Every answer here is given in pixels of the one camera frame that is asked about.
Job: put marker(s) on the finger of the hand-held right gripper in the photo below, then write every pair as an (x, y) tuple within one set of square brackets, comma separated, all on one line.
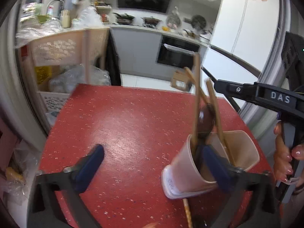
[(235, 89), (220, 87)]

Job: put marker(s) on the dark hanging garment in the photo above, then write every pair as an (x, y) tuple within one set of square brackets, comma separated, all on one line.
[(112, 57)]

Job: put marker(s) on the cardboard box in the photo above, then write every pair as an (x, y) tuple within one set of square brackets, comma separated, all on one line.
[(181, 80)]

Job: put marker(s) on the black built-in oven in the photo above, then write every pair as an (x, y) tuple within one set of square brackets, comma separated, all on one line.
[(177, 52)]

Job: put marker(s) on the dark brown plastic spoon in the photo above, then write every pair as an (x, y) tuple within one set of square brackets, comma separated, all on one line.
[(206, 121)]

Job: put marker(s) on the spiral patterned wooden chopstick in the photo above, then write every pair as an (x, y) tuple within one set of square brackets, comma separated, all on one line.
[(187, 213)]

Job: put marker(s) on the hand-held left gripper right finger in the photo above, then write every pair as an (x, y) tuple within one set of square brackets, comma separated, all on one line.
[(215, 166)]

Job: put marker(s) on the dark cooking pot with lid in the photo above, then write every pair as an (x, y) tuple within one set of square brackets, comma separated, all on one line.
[(150, 21)]

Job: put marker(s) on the white plastic bag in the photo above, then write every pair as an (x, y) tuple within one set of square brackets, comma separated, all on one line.
[(91, 17)]

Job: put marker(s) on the sliding door frame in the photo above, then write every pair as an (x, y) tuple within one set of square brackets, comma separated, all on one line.
[(11, 76)]

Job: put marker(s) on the white refrigerator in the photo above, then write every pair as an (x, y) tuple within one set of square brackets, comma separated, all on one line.
[(244, 28)]

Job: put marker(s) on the black wok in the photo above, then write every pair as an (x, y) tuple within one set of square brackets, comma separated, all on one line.
[(124, 17)]

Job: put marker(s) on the beige plastic utensil holder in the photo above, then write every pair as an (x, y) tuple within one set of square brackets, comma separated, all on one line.
[(185, 166)]

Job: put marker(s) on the kitchen faucet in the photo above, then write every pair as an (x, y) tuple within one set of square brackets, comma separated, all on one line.
[(55, 3)]

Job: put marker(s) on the kitchen chopstick holder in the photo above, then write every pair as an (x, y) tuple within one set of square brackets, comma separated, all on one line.
[(65, 20)]

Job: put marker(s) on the clear plastic bags on cart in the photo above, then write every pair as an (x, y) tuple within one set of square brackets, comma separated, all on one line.
[(38, 32)]

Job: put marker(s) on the beige plastic storage cart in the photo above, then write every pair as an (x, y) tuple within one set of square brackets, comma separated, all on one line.
[(59, 47)]

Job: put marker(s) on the person's right hand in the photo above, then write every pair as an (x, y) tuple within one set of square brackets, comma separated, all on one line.
[(281, 154)]

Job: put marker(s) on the yellow oil bottle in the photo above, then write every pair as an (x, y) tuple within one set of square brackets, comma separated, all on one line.
[(44, 74)]

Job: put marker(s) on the hanging dark strainer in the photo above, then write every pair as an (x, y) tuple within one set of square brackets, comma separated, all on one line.
[(199, 21)]

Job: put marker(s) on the person's left hand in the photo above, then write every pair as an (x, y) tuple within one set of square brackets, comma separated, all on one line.
[(153, 225)]

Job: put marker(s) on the clear plastic bag in cart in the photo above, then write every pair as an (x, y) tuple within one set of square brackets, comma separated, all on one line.
[(76, 78)]

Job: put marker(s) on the grey lower cabinet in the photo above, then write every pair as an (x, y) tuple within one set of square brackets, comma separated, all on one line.
[(137, 49)]

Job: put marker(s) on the plastic bag on floor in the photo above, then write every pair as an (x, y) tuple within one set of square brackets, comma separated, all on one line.
[(16, 178)]

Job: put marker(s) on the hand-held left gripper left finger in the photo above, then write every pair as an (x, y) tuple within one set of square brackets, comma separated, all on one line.
[(91, 163)]

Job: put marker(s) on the hanging metal steamer rack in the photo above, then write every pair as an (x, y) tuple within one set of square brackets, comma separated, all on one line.
[(173, 19)]

